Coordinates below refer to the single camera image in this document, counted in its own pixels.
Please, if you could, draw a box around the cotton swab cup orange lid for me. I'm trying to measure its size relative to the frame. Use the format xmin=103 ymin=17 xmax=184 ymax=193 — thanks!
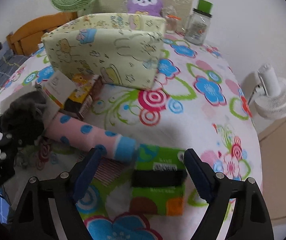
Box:
xmin=162 ymin=5 xmax=181 ymax=34

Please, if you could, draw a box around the yellow patterned fabric storage box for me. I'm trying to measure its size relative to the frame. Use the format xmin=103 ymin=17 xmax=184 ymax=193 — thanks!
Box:
xmin=42 ymin=13 xmax=166 ymax=90

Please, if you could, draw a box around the yellow cartoon tissue pack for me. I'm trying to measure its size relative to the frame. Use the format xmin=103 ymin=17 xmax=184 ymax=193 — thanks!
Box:
xmin=60 ymin=74 xmax=103 ymax=120

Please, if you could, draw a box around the floral tablecloth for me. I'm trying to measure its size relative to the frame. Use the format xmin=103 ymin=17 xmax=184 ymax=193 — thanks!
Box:
xmin=0 ymin=31 xmax=263 ymax=240

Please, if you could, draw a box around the grey plaid bedding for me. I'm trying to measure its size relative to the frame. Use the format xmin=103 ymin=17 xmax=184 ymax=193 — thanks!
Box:
xmin=0 ymin=49 xmax=28 ymax=90

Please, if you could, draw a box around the glass jar with green lid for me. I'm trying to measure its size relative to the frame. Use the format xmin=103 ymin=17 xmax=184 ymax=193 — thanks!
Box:
xmin=184 ymin=0 xmax=213 ymax=46

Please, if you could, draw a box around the green tissue pack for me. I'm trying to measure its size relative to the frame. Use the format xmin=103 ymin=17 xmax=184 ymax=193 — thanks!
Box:
xmin=129 ymin=144 xmax=187 ymax=216

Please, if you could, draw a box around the pink sock with blue dots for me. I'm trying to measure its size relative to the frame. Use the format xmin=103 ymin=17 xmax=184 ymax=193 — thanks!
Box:
xmin=45 ymin=113 xmax=138 ymax=163

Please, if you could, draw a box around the white desk fan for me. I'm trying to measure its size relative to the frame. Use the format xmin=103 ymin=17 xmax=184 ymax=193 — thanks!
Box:
xmin=248 ymin=64 xmax=286 ymax=120

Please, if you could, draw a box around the orange wooden chair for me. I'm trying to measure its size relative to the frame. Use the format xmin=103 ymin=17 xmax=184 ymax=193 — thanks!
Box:
xmin=6 ymin=12 xmax=77 ymax=56

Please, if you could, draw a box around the purple plush toy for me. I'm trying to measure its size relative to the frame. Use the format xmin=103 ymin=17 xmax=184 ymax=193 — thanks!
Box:
xmin=127 ymin=0 xmax=163 ymax=17

